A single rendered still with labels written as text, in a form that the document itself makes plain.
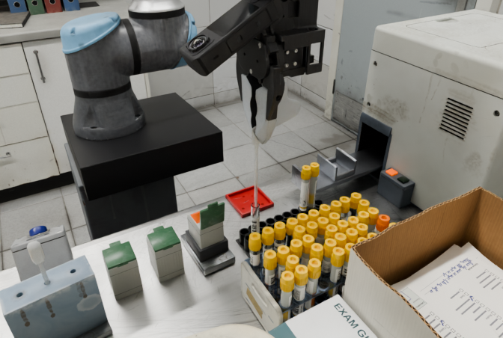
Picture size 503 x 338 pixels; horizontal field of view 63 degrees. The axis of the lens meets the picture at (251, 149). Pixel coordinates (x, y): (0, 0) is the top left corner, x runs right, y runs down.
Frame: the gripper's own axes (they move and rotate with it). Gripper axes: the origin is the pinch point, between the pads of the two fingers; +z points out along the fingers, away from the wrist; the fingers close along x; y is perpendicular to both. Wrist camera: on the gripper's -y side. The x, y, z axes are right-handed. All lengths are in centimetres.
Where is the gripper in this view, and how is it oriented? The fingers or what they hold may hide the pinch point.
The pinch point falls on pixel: (257, 134)
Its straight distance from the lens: 54.3
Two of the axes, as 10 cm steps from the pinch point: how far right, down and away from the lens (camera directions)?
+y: 8.7, -2.6, 4.3
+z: 0.0, 8.5, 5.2
